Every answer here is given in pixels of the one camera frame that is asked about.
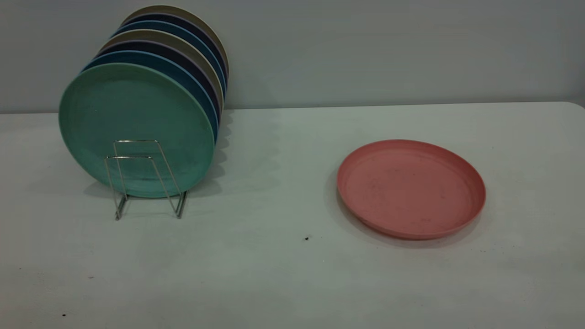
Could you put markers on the pink round plate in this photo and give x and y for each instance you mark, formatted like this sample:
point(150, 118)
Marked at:
point(411, 187)

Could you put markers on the blue round plate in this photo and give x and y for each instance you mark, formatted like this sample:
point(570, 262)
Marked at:
point(176, 66)
point(169, 26)

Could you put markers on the green round plate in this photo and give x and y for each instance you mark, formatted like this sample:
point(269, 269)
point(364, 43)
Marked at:
point(137, 109)

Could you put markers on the dark purple round plate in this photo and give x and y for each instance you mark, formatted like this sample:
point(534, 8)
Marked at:
point(151, 46)
point(179, 18)

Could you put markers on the beige round plate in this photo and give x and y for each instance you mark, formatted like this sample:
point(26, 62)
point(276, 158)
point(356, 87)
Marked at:
point(169, 9)
point(155, 35)

